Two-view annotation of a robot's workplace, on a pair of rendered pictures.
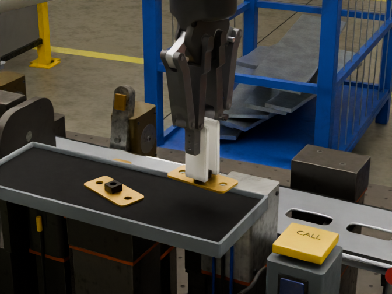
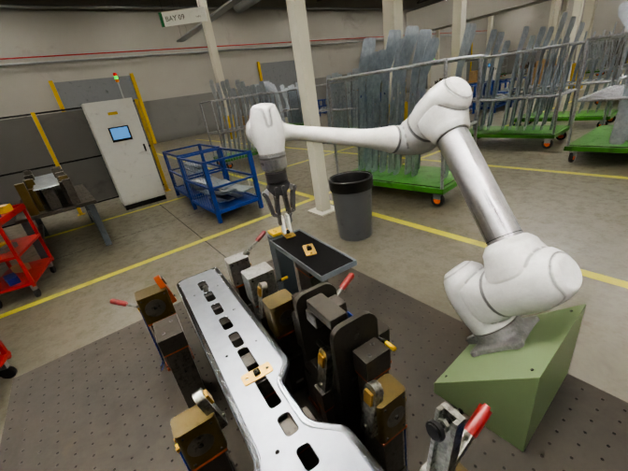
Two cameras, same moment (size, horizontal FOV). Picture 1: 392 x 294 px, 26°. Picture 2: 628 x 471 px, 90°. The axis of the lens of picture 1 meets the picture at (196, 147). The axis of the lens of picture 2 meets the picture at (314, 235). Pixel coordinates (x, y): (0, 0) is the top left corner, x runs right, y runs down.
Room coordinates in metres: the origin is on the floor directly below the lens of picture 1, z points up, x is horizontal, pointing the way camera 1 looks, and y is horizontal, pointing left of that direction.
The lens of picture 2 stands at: (1.79, 0.67, 1.67)
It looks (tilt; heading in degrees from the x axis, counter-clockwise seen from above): 25 degrees down; 213
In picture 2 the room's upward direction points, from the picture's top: 9 degrees counter-clockwise
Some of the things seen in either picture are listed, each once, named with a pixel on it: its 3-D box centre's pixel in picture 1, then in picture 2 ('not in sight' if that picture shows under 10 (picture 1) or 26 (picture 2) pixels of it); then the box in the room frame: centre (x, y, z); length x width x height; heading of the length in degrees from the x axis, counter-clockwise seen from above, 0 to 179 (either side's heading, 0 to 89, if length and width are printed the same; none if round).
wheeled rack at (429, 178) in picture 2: not in sight; (399, 133); (-3.11, -0.74, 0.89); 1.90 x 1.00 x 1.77; 73
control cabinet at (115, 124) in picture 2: not in sight; (122, 143); (-1.85, -5.83, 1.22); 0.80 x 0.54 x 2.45; 157
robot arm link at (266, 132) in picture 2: not in sight; (266, 128); (0.92, -0.02, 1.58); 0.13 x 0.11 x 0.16; 49
